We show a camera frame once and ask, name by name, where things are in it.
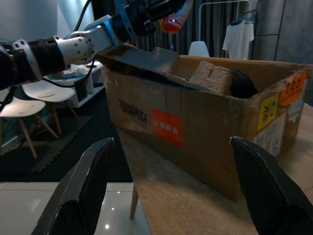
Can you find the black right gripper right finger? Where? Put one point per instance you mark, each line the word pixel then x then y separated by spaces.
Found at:
pixel 266 191

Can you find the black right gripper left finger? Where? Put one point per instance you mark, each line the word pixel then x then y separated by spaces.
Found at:
pixel 80 191

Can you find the yellow red snack packet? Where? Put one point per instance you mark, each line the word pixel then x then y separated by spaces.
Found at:
pixel 172 23

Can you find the grey puzzle floor mat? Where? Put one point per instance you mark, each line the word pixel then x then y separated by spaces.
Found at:
pixel 61 147

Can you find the white clothes rack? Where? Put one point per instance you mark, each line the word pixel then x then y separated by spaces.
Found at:
pixel 200 22

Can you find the white chair with wooden legs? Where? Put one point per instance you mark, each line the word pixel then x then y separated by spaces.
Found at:
pixel 46 91
pixel 22 107
pixel 198 49

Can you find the dark grey curtain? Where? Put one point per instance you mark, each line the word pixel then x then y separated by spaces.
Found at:
pixel 215 17

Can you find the light wooden table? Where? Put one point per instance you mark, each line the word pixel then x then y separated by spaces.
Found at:
pixel 183 203

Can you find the brown paper pulp block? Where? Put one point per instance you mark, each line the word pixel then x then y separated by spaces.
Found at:
pixel 210 76

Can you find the white t-shirt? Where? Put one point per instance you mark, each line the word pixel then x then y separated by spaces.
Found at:
pixel 238 39

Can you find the large brown cardboard box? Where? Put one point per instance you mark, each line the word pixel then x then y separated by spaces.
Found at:
pixel 207 117

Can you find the white low cabinet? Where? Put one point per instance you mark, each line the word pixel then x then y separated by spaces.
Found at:
pixel 85 85

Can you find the black rounded object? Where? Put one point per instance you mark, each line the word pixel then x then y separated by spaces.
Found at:
pixel 242 83

